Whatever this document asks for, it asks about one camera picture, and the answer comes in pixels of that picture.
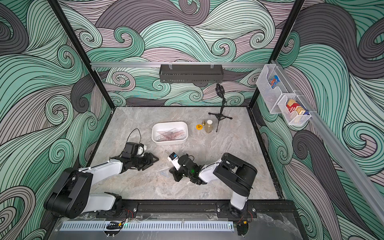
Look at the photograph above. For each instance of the clear wall bin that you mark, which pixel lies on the clear wall bin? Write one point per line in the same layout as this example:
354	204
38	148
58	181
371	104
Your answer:
273	84
295	109

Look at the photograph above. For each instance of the black corner frame post right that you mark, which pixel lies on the black corner frame post right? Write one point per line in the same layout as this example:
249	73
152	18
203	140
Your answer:
284	15

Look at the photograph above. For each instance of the black tripod stand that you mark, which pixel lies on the black tripod stand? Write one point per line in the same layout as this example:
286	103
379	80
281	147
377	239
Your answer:
220	91

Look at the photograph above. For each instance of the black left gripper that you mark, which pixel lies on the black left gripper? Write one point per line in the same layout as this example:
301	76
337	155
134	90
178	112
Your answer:
148	160

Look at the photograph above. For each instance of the blue triangle ruler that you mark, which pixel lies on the blue triangle ruler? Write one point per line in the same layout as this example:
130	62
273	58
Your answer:
165	172

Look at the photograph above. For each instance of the clear wall bin lower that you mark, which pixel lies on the clear wall bin lower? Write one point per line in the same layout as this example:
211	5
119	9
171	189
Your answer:
295	109

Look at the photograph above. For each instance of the yellow round lid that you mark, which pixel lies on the yellow round lid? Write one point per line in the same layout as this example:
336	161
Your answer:
199	127

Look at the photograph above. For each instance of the aluminium rail back wall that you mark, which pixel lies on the aluminium rail back wall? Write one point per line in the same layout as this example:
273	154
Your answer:
240	65

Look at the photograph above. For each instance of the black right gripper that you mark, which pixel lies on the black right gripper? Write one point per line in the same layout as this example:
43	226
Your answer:
179	176

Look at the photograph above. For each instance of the aluminium rail wall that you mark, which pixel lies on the aluminium rail wall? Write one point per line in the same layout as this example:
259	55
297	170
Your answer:
370	193
240	65

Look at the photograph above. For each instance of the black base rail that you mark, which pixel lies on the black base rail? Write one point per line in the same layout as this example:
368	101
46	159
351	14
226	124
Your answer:
220	208

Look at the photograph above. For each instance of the clear wall bin upper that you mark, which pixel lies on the clear wall bin upper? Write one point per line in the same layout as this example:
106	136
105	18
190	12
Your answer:
273	84

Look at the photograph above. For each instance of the black wall shelf tray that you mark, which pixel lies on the black wall shelf tray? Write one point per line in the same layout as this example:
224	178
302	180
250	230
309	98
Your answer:
191	74

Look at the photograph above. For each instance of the black corner frame post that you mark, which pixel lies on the black corner frame post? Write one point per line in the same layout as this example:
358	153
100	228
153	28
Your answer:
80	50
284	15

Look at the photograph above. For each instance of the clear jar with liquid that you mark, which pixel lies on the clear jar with liquid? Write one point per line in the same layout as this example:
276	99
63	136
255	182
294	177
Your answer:
209	126

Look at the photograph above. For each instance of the pink triangle ruler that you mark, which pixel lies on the pink triangle ruler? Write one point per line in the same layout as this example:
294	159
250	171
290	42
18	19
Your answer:
172	131

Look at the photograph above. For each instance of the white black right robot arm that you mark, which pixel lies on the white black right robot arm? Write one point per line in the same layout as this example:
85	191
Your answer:
235	173

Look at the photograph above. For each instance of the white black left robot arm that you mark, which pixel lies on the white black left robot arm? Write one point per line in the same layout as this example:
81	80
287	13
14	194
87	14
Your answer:
71	194

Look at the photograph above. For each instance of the aluminium rail right wall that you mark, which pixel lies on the aluminium rail right wall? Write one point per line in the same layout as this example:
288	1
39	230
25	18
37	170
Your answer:
370	193

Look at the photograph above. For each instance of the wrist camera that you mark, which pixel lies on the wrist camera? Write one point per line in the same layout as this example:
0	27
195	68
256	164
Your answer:
174	159
133	150

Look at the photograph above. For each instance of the white plastic storage box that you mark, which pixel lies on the white plastic storage box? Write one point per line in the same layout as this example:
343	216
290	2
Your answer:
168	126

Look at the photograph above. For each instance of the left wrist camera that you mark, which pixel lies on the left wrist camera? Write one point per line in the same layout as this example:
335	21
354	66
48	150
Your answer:
133	150

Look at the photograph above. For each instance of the white slotted cable duct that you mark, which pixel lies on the white slotted cable duct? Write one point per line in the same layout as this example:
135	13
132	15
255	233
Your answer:
157	226

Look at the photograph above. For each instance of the black corner frame post left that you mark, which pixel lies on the black corner frame post left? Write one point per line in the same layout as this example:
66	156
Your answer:
80	50

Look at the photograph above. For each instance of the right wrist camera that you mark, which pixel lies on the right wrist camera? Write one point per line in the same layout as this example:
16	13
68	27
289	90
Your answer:
174	159

